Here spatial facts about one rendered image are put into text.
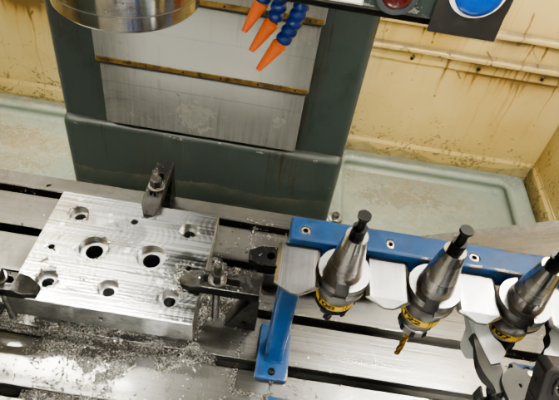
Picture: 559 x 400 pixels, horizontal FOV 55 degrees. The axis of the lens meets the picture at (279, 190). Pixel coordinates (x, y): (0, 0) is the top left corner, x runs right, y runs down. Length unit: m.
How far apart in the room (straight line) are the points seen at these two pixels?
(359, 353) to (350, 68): 0.58
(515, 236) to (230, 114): 0.78
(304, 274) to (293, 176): 0.73
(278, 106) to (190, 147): 0.27
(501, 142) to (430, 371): 0.99
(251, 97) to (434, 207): 0.77
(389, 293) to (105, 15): 0.43
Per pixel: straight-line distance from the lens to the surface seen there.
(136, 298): 0.89
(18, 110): 1.94
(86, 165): 1.49
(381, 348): 0.99
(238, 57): 1.15
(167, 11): 0.57
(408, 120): 1.72
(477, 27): 0.38
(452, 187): 1.83
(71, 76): 1.35
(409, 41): 1.56
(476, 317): 0.68
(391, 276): 0.67
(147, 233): 0.97
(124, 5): 0.55
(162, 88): 1.24
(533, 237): 1.49
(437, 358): 1.02
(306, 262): 0.66
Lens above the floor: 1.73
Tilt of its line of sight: 45 degrees down
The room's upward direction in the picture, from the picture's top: 10 degrees clockwise
